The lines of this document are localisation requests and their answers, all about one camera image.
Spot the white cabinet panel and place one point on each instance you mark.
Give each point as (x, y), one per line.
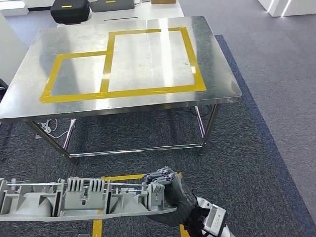
(10, 52)

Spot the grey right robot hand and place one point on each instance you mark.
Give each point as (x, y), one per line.
(177, 196)

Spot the stainless steel workbench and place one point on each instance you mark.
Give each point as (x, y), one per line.
(148, 65)

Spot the white table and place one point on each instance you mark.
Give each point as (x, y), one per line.
(158, 13)

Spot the black carry case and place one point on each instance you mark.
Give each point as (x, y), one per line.
(70, 11)

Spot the grey carry case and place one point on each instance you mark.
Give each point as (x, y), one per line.
(111, 6)

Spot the brown cardboard box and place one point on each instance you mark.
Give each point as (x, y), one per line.
(163, 1)

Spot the grey plastic wheel hubcap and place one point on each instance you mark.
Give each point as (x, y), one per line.
(81, 196)

